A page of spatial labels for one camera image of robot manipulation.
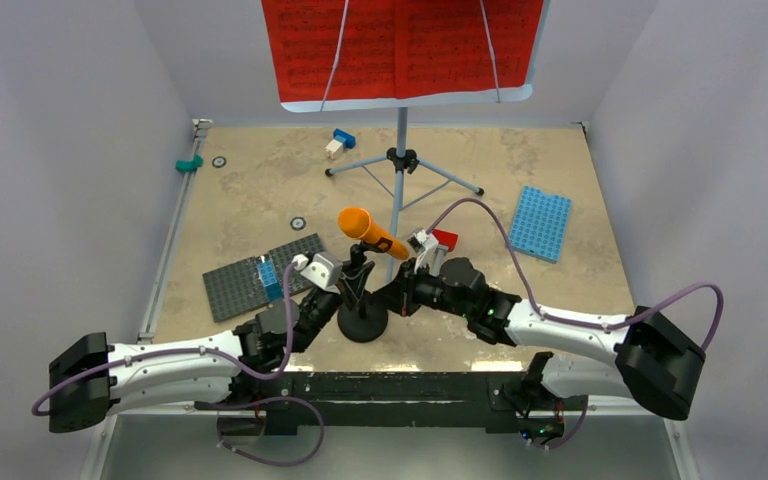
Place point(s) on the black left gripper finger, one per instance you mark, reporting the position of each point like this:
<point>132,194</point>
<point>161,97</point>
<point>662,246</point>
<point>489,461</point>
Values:
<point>353,294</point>
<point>359,273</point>

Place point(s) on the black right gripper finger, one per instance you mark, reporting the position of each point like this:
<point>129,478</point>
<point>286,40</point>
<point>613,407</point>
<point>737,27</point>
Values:
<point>407,272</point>
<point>394,297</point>

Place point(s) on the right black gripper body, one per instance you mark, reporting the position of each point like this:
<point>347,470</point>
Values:
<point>427,293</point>

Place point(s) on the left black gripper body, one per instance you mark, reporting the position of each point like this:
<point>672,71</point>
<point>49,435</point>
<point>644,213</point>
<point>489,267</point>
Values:
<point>320,311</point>

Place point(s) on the black microphone stand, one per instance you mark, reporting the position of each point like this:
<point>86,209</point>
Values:
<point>361,326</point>

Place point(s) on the orange toy microphone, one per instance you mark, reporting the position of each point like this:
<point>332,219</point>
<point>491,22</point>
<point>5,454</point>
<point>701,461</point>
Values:
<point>357,223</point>

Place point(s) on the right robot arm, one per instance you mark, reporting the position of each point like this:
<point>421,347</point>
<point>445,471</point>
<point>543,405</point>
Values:
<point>652,361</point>

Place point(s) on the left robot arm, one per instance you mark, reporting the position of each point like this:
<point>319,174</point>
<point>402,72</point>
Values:
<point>94,378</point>

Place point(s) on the red grey toy hammer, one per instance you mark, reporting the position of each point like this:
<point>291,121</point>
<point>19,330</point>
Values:
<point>447,240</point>

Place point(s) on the blue building brick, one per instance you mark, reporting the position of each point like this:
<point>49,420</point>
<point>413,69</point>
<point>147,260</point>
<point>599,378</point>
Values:
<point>270,280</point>

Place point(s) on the dark grey building baseplate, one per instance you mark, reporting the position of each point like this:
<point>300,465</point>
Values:
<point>236,288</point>

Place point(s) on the light blue music stand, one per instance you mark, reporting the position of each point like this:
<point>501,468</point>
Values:
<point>397,185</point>

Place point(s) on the blue white brick block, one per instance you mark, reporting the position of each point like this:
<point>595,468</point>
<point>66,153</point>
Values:
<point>339,143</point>

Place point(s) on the light blue building baseplate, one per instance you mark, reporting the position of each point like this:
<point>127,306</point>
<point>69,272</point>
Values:
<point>539,224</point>

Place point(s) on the far black white poker chip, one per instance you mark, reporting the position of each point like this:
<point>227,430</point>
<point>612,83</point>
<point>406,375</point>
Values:
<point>219,162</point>

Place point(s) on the teal clamp piece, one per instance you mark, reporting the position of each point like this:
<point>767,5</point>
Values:
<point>189,166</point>

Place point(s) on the red sheet music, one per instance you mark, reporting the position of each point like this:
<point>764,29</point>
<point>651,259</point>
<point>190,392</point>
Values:
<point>400,50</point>

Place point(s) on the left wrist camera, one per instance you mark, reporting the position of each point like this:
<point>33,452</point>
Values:
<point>323,270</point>

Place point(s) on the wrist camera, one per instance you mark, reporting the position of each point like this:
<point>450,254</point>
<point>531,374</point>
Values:
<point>323,270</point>
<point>425,246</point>

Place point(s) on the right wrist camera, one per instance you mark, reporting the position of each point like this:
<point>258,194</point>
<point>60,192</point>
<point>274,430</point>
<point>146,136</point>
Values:
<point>425,246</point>

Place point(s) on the black table front rail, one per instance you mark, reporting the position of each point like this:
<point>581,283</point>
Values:
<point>496,402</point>

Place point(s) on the aluminium side rail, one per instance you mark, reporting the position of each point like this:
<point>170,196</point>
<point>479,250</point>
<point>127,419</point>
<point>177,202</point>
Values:
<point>147,329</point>

